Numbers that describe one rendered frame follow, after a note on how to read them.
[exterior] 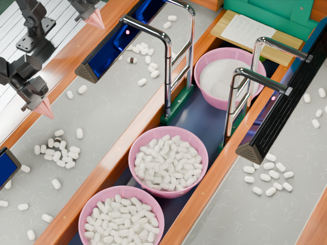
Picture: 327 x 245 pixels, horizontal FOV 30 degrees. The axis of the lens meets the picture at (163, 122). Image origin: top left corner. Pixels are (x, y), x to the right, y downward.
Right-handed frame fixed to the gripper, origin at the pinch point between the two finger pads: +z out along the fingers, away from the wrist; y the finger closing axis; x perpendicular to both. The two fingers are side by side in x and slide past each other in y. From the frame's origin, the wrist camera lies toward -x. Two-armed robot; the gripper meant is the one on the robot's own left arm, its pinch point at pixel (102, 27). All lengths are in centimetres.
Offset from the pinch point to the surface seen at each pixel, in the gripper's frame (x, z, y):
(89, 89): 4.5, 12.8, -19.4
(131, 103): -6.4, 25.7, -17.0
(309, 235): -57, 82, -33
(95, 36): 10.5, 1.8, 1.7
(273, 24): -28, 44, 42
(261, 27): -25, 42, 39
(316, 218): -57, 82, -26
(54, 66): 13.0, -1.2, -19.1
